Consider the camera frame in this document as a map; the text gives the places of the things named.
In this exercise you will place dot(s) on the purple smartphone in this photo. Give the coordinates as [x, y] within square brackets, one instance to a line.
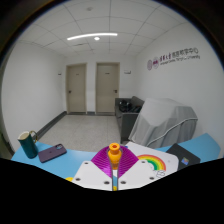
[52, 153]

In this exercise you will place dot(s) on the grey cloth cover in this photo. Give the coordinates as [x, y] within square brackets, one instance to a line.
[163, 123]

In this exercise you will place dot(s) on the small round ceiling light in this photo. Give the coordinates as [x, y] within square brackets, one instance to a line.
[96, 38]

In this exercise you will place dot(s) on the orange charger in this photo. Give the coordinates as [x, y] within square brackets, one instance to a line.
[114, 154]

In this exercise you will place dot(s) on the purple wall sign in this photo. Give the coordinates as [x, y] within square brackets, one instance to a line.
[173, 57]

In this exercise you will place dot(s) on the dark grey sofa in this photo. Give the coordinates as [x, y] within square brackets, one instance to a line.
[126, 121]

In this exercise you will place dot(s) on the beige door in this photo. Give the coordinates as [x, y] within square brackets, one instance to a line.
[76, 90]
[107, 88]

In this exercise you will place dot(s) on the long ceiling light strip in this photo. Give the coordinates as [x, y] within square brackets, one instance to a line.
[91, 35]

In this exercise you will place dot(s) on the white rainbow mouse pad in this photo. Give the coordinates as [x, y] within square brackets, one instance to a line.
[166, 158]

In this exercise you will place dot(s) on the black flat pad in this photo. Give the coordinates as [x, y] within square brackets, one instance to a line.
[181, 155]

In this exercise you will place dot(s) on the dark green mug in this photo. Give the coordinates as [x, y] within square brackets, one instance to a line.
[27, 146]

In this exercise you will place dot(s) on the black bag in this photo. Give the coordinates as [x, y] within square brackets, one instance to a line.
[125, 106]

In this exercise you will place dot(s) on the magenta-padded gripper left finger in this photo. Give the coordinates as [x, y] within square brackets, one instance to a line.
[90, 175]

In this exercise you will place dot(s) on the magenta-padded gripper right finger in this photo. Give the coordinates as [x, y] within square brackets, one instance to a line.
[138, 175]

